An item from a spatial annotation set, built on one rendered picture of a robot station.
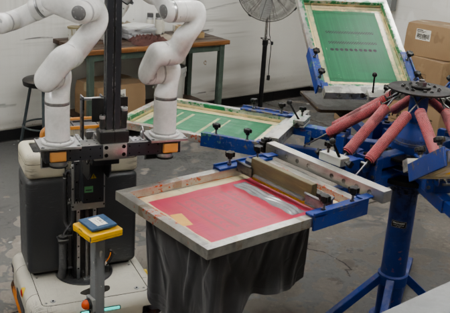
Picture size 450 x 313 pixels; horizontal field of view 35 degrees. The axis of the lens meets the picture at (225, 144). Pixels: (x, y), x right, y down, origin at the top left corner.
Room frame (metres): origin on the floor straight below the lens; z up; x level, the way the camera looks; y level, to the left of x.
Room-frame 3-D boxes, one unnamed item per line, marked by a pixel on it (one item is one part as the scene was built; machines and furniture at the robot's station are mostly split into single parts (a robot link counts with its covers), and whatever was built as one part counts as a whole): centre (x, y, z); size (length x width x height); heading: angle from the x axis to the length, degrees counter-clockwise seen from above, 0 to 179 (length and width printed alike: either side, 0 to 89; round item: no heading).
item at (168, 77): (2.82, 0.26, 1.37); 0.13 x 0.10 x 0.16; 128
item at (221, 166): (2.93, -0.09, 0.98); 0.30 x 0.05 x 0.07; 130
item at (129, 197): (2.56, -0.08, 0.97); 0.79 x 0.58 x 0.04; 130
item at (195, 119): (3.55, -0.04, 1.05); 1.08 x 0.61 x 0.23; 70
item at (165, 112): (2.84, 0.26, 1.21); 0.16 x 0.13 x 0.15; 25
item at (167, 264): (2.37, 0.14, 0.74); 0.45 x 0.03 x 0.43; 40
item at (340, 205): (2.50, -0.44, 0.98); 0.30 x 0.05 x 0.07; 130
